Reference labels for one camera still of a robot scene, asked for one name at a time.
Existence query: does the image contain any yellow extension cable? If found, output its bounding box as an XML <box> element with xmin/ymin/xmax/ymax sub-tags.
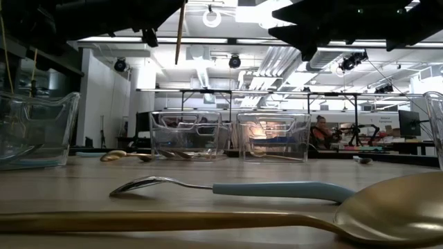
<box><xmin>0</xmin><ymin>13</ymin><xmax>39</xmax><ymax>98</ymax></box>

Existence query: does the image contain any white ceiling ring light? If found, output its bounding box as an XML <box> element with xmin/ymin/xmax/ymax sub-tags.
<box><xmin>201</xmin><ymin>7</ymin><xmax>223</xmax><ymax>29</ymax></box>

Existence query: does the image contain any black monitor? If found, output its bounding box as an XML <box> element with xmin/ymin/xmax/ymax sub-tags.
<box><xmin>134</xmin><ymin>109</ymin><xmax>152</xmax><ymax>140</ymax></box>
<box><xmin>397</xmin><ymin>109</ymin><xmax>422</xmax><ymax>138</ymax></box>

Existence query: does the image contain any clear plastic bin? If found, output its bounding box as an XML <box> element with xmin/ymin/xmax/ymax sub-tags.
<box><xmin>148</xmin><ymin>110</ymin><xmax>229</xmax><ymax>162</ymax></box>
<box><xmin>422</xmin><ymin>90</ymin><xmax>443</xmax><ymax>170</ymax></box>
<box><xmin>236</xmin><ymin>112</ymin><xmax>311</xmax><ymax>163</ymax></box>
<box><xmin>0</xmin><ymin>90</ymin><xmax>81</xmax><ymax>171</ymax></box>

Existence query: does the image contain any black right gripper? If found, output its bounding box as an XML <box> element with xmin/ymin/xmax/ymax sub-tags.
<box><xmin>268</xmin><ymin>0</ymin><xmax>413</xmax><ymax>62</ymax></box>

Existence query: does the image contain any black ceiling spotlight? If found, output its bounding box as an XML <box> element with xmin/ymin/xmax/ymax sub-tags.
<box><xmin>113</xmin><ymin>57</ymin><xmax>127</xmax><ymax>73</ymax></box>
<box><xmin>228</xmin><ymin>53</ymin><xmax>242</xmax><ymax>70</ymax></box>

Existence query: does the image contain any LED light bar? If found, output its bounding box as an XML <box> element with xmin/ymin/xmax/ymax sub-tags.
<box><xmin>76</xmin><ymin>35</ymin><xmax>443</xmax><ymax>49</ymax></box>

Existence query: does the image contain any black background table frame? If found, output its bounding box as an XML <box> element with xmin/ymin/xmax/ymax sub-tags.
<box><xmin>306</xmin><ymin>91</ymin><xmax>360</xmax><ymax>139</ymax></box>
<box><xmin>179</xmin><ymin>88</ymin><xmax>233</xmax><ymax>113</ymax></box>

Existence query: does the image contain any teal handled black spoon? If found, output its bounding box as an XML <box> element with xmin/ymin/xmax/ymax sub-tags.
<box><xmin>13</xmin><ymin>157</ymin><xmax>60</xmax><ymax>167</ymax></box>

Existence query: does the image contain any person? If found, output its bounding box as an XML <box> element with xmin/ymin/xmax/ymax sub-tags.
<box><xmin>309</xmin><ymin>114</ymin><xmax>343</xmax><ymax>150</ymax></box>

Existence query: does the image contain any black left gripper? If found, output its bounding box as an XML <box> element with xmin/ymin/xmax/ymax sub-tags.
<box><xmin>103</xmin><ymin>0</ymin><xmax>188</xmax><ymax>48</ymax></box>

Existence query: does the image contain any black ceiling camera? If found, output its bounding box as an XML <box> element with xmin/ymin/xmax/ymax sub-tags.
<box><xmin>338</xmin><ymin>49</ymin><xmax>369</xmax><ymax>73</ymax></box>

